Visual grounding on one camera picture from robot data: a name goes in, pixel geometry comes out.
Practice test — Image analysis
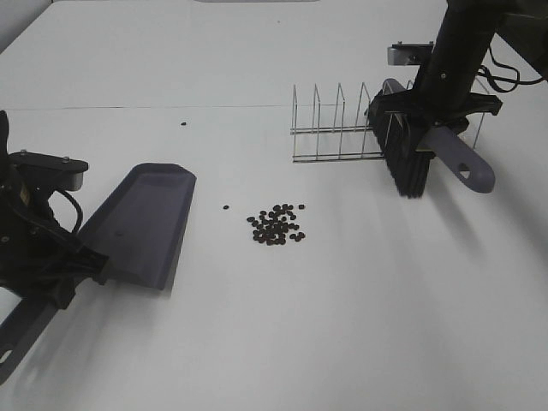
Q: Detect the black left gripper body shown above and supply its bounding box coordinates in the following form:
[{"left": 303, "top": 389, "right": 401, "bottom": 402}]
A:
[{"left": 1, "top": 216, "right": 109, "bottom": 309}]

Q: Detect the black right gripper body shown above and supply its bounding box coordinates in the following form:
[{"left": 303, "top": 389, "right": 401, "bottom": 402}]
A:
[{"left": 366, "top": 87, "right": 503, "bottom": 137}]

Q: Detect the grey plastic dustpan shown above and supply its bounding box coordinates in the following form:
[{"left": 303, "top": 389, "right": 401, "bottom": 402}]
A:
[{"left": 0, "top": 162, "right": 198, "bottom": 382}]

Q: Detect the coffee bean pile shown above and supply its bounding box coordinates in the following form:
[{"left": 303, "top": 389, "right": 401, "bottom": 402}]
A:
[{"left": 246, "top": 203, "right": 306, "bottom": 247}]

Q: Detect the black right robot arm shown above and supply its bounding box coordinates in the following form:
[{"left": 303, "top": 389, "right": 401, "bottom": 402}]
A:
[{"left": 369, "top": 1, "right": 547, "bottom": 140}]

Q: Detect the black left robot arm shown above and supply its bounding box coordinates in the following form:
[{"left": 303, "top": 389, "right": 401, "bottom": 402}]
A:
[{"left": 1, "top": 112, "right": 108, "bottom": 309}]

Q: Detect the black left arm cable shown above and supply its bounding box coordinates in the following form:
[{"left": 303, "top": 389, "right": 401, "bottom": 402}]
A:
[{"left": 49, "top": 188, "right": 85, "bottom": 235}]

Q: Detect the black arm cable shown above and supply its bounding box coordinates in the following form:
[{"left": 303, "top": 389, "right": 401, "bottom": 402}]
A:
[
  {"left": 49, "top": 188, "right": 85, "bottom": 235},
  {"left": 474, "top": 42, "right": 545, "bottom": 93}
]

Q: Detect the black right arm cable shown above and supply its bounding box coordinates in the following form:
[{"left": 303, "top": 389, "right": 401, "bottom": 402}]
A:
[{"left": 474, "top": 42, "right": 545, "bottom": 93}]

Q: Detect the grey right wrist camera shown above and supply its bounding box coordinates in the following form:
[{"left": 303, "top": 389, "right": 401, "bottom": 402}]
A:
[{"left": 387, "top": 41, "right": 434, "bottom": 66}]

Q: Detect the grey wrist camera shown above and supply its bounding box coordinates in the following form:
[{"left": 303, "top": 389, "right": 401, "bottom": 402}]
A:
[
  {"left": 387, "top": 41, "right": 434, "bottom": 66},
  {"left": 9, "top": 151, "right": 89, "bottom": 192}
]

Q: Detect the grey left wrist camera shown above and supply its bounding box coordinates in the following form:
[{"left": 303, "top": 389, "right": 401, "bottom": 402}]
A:
[{"left": 9, "top": 151, "right": 89, "bottom": 192}]

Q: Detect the metal wire rack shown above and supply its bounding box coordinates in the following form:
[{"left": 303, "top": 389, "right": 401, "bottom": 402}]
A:
[{"left": 289, "top": 80, "right": 491, "bottom": 164}]

